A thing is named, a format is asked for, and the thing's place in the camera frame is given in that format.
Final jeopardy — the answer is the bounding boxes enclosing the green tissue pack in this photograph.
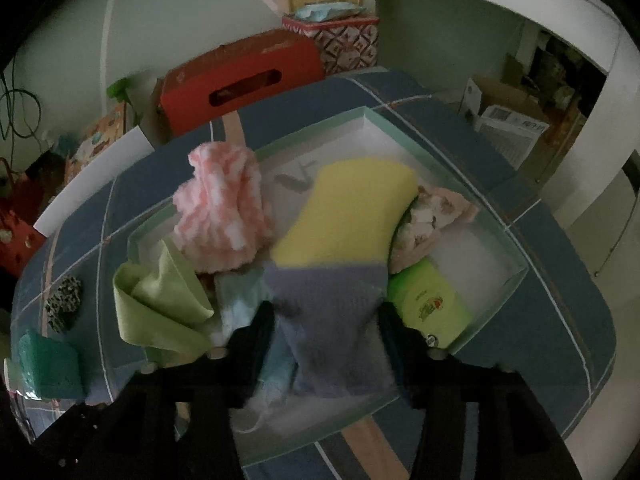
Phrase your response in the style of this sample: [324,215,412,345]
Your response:
[387,260,475,351]

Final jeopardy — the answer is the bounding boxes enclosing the open cardboard box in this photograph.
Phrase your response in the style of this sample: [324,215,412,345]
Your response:
[460,77,551,168]

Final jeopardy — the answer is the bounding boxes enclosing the light blue packet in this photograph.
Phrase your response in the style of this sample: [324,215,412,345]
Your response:
[292,1,367,22]

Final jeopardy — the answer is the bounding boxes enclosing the green knob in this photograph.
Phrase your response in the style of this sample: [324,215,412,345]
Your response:
[107,77,133,106]

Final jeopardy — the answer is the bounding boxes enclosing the blue face mask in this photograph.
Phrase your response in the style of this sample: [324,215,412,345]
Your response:
[212,267,301,433]

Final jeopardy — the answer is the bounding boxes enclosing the leopard print scrunchie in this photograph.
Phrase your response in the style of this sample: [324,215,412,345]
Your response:
[44,276,83,332]

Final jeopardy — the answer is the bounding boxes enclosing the pale pink cloth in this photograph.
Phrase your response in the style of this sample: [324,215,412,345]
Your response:
[390,185,480,275]

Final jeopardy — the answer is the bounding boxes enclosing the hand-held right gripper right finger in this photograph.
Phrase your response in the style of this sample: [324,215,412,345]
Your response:
[377,305,581,480]

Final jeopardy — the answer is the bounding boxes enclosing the white box with teal rim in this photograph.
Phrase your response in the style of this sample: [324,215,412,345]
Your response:
[127,106,530,466]

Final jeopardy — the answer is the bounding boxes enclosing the blue plaid tablecloth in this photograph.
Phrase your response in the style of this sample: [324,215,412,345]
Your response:
[10,67,616,480]

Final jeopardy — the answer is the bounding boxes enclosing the light green cloth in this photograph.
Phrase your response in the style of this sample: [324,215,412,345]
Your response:
[112,237,216,356]

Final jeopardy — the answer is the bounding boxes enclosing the patterned red white box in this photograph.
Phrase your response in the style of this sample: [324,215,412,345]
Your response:
[281,15,380,76]

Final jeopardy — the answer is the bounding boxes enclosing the red cardboard box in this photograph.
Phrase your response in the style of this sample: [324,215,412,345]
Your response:
[157,29,326,138]

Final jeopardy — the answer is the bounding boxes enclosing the teal plastic container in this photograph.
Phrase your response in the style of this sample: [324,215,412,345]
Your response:
[10,330,83,400]

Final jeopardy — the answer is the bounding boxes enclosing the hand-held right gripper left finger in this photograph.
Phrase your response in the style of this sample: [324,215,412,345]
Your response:
[85,301,277,480]

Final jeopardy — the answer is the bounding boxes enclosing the colourful toy box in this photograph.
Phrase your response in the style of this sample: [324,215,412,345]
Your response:
[62,105,136,186]

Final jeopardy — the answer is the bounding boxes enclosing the red tote bag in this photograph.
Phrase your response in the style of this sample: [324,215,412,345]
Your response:
[0,157,48,278]

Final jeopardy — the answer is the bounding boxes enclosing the pink white striped towel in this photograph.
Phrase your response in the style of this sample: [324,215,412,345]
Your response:
[172,142,275,275]

